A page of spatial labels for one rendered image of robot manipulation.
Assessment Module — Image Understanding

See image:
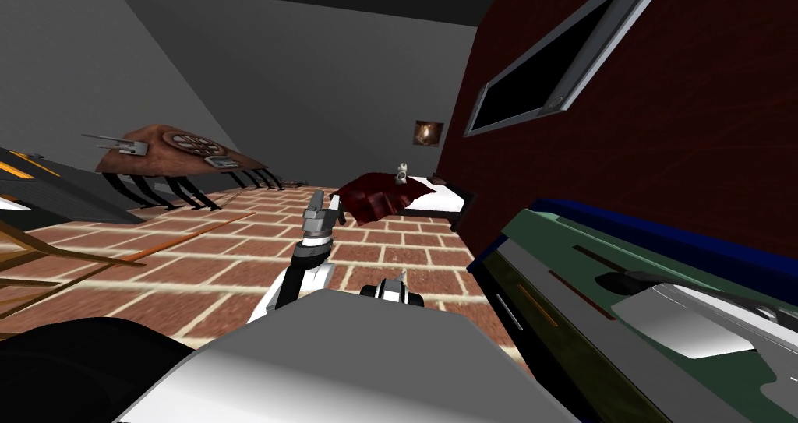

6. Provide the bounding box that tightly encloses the brown table with black legs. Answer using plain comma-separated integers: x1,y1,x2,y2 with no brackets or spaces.
80,123,283,213

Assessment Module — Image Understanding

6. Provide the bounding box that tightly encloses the grey framed wall television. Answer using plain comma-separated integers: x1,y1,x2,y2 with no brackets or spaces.
464,0,673,139

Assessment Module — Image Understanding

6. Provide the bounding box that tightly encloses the green and blue counter cabinet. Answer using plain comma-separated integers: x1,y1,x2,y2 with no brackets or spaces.
466,198,798,423

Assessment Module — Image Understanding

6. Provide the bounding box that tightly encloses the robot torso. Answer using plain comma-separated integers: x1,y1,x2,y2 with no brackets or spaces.
115,270,582,423

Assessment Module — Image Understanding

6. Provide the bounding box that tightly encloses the small framed wall picture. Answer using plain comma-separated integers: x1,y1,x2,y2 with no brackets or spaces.
412,120,446,149

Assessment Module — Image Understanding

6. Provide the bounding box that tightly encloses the wooden chair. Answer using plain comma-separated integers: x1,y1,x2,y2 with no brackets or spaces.
0,210,258,340

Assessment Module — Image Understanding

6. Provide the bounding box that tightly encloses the black cabinet with orange stripes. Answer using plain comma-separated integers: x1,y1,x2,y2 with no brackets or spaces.
0,146,146,232

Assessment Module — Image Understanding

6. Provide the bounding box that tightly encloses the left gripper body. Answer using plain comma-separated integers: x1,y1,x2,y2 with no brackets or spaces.
302,207,334,238

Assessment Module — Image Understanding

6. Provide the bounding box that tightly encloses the bed with red blanket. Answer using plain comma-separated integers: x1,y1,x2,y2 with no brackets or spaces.
328,160,476,232

